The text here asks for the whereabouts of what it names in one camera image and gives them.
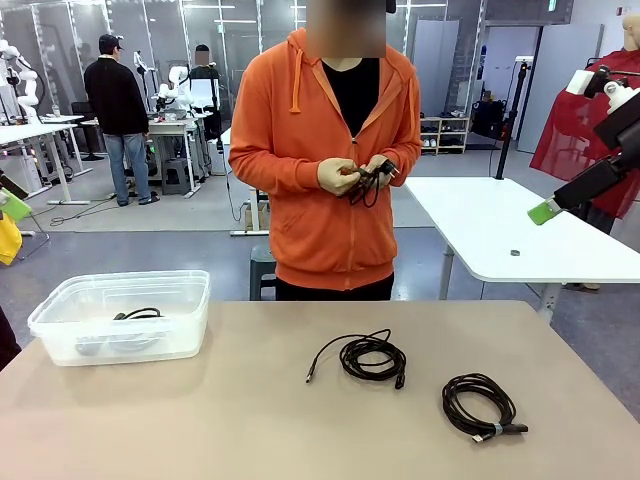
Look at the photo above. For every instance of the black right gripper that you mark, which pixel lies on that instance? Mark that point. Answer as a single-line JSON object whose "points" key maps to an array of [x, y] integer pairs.
{"points": [[625, 130]]}

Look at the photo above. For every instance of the person left forearm orange sleeve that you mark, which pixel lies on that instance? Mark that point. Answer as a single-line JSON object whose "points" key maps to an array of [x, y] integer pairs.
{"points": [[407, 165]]}

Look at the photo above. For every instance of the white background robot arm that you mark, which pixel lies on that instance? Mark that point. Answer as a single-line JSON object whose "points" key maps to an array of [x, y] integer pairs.
{"points": [[27, 95]]}

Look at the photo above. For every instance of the person right forearm orange sleeve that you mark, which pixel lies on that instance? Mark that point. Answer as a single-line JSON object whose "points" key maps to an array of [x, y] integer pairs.
{"points": [[275, 170]]}

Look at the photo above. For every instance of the person left hand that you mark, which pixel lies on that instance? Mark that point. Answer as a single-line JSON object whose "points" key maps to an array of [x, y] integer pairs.
{"points": [[387, 177]]}

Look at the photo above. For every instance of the person right hand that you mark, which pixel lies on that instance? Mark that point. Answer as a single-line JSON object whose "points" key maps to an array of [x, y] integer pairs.
{"points": [[337, 177]]}

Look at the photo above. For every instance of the yellow cloth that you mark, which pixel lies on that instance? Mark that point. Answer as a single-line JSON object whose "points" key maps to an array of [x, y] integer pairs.
{"points": [[9, 240]]}

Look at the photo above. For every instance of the black tripod stand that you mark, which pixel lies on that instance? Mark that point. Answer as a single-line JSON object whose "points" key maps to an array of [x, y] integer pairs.
{"points": [[508, 135]]}

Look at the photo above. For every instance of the large white table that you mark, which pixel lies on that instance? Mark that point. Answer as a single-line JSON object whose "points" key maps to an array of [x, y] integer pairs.
{"points": [[500, 225]]}

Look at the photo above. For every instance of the black office chair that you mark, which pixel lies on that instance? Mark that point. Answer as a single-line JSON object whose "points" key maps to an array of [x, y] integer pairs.
{"points": [[78, 112]]}

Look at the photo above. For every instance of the black cart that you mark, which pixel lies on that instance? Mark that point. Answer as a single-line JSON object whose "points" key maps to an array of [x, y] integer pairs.
{"points": [[487, 120]]}

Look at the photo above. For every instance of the black equipment housing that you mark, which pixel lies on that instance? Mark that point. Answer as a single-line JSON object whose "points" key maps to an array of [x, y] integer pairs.
{"points": [[6, 340]]}

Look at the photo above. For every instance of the man in black jacket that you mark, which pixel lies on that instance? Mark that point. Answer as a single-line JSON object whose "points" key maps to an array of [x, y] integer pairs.
{"points": [[115, 100]]}

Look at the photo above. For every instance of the wooden shoe rack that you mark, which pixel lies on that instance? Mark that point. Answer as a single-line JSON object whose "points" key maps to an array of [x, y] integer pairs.
{"points": [[445, 119]]}

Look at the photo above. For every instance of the grey plastic stool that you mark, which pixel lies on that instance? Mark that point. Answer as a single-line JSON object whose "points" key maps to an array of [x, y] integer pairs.
{"points": [[260, 270], [175, 172]]}

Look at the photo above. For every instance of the grey workbench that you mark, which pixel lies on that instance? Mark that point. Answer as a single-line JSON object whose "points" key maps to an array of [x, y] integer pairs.
{"points": [[170, 127]]}

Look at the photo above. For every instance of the clear plastic storage box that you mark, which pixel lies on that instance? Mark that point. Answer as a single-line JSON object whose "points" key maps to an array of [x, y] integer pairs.
{"points": [[150, 345]]}

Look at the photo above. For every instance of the white humanoid robot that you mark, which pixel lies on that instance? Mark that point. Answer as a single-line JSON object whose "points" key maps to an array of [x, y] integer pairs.
{"points": [[177, 80]]}

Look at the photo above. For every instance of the person in dark top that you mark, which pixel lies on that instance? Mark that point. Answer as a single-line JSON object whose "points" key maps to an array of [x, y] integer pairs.
{"points": [[202, 85]]}

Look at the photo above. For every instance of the white standing desk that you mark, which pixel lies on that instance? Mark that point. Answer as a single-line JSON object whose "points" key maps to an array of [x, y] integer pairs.
{"points": [[253, 210]]}

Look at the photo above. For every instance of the person in orange hoodie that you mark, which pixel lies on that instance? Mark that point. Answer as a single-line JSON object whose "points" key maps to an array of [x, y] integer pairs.
{"points": [[310, 240]]}

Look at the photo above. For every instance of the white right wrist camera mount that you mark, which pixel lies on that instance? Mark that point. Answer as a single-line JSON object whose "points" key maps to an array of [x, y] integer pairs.
{"points": [[582, 82]]}

